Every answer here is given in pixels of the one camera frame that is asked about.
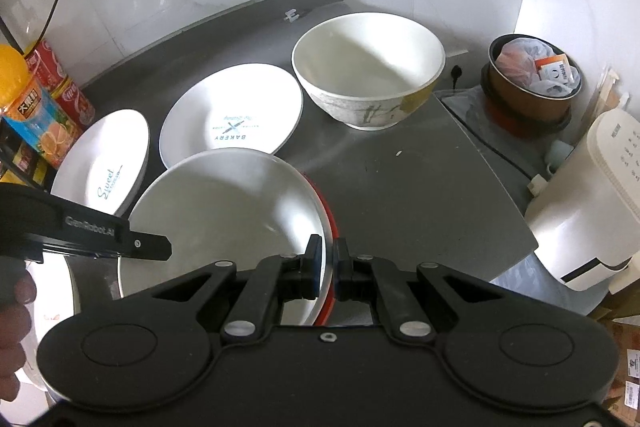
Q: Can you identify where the white Sweet Bakery plate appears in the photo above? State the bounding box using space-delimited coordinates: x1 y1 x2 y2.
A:
51 109 150 217

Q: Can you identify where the white bowl red exterior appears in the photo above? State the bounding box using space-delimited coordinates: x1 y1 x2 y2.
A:
117 148 333 297

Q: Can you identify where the white plate blue logo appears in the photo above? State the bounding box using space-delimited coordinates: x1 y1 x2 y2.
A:
158 63 304 168

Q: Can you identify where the person's left hand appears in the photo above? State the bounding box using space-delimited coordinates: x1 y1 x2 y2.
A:
0 271 37 402

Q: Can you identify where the orange juice bottle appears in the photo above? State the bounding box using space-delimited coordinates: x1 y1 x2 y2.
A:
1 44 82 169

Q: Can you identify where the white electric kettle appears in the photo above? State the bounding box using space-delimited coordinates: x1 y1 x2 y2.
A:
525 108 639 291

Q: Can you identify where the cardboard box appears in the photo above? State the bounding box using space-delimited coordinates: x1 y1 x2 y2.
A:
589 285 639 426

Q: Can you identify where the large white patterned bowl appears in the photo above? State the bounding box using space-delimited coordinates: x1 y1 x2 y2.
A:
291 12 446 131

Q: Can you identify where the brown pot with bags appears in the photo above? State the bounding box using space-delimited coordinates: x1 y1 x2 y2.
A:
480 34 582 138

